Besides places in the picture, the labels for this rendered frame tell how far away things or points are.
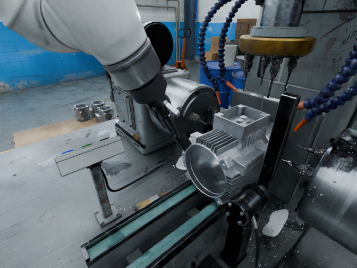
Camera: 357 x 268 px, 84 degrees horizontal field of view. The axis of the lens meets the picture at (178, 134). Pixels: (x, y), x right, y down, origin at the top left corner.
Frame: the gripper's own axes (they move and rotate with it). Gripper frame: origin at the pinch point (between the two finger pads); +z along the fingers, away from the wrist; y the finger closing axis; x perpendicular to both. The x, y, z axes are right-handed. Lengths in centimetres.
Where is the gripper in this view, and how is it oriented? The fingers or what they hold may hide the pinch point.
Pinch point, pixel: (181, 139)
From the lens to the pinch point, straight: 51.4
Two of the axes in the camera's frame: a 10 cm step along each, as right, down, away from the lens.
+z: 3.8, 6.0, 7.1
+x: -6.7, 7.1, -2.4
